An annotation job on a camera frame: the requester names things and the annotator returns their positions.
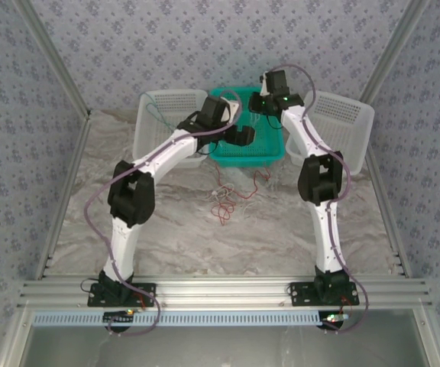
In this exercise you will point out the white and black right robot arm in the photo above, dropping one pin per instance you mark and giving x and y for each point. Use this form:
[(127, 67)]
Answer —
[(329, 237)]

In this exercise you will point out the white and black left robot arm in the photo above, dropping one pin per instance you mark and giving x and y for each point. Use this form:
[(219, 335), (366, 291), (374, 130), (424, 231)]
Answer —
[(122, 248)]

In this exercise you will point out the teal perforated plastic basket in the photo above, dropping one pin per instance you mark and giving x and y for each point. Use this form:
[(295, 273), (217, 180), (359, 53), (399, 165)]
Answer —
[(243, 154)]

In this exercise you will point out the white perforated plastic basket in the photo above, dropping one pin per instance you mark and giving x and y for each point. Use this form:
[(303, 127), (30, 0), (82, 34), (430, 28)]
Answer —
[(145, 141), (353, 130)]

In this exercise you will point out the grey metal panel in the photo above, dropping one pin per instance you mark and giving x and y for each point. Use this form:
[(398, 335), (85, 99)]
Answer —
[(224, 348)]

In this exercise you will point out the aluminium frame post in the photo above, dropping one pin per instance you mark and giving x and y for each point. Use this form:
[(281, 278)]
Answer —
[(55, 57), (394, 49)]

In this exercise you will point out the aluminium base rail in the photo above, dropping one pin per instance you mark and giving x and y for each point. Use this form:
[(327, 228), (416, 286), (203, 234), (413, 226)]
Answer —
[(224, 290)]

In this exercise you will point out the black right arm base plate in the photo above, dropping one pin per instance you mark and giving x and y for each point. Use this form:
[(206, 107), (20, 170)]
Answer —
[(300, 294)]

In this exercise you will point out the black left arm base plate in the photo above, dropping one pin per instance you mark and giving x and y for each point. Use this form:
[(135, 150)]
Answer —
[(147, 290)]

